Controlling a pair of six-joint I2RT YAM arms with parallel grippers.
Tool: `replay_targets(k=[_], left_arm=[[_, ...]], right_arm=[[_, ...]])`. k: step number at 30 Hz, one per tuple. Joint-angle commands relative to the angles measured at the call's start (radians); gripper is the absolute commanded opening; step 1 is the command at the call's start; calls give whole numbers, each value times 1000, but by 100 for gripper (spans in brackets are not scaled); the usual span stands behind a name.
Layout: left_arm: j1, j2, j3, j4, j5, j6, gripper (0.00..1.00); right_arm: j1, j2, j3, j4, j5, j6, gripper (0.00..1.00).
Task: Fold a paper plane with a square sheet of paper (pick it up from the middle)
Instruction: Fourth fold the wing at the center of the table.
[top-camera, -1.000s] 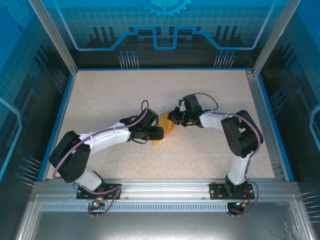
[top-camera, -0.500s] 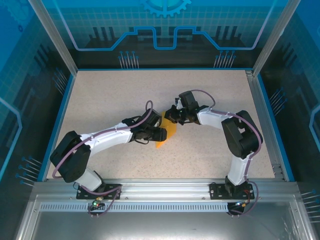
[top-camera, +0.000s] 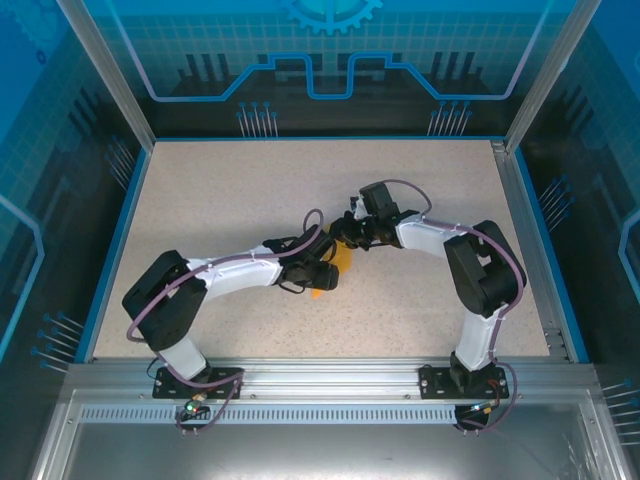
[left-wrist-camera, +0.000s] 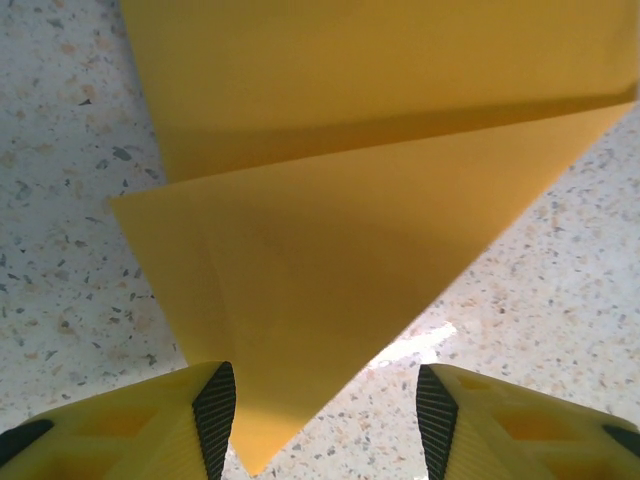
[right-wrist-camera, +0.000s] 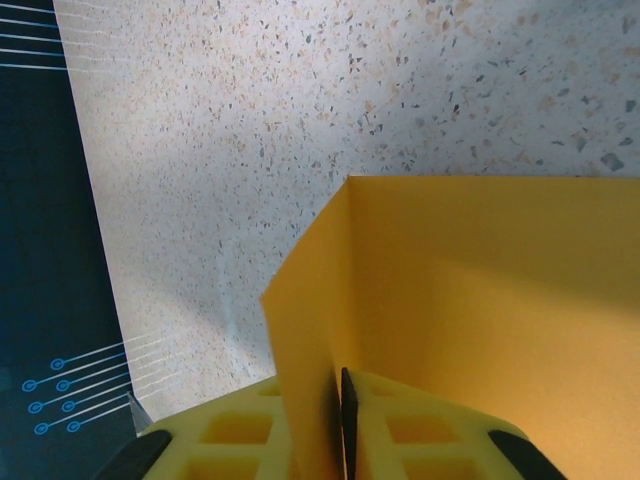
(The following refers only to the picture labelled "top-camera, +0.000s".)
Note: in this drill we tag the orange paper sheet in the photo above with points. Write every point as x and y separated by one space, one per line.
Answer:
346 260

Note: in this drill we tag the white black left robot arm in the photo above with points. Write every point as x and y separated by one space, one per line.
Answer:
235 275

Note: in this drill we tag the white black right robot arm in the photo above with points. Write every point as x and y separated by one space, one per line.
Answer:
425 237

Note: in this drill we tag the metal tray panel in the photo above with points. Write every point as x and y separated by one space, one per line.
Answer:
320 450

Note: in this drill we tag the blue table edge trim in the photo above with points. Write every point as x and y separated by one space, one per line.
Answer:
550 250
116 250

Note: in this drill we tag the small lit circuit board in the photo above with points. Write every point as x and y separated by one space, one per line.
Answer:
480 409
192 407

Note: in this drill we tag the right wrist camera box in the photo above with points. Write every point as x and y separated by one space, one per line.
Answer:
358 207

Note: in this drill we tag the aluminium mounting rail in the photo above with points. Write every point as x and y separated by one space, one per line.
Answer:
330 375

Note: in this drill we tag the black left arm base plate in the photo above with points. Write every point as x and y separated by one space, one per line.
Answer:
230 385

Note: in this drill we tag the aluminium side rail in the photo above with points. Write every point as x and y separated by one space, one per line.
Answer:
530 250

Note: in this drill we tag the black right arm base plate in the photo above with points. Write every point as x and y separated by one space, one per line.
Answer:
432 382

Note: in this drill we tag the aluminium frame post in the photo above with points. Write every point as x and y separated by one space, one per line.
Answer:
110 80
545 75

